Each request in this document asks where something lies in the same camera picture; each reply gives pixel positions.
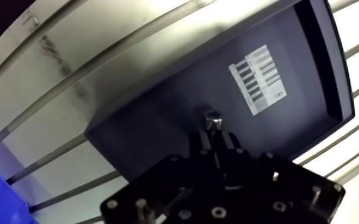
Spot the dark blue-grey tray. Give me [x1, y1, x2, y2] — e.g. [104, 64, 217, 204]
[84, 0, 356, 183]

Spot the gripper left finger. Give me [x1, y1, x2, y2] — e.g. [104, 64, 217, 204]
[100, 129, 223, 224]

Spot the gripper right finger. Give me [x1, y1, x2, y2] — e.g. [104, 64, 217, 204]
[218, 130, 346, 224]

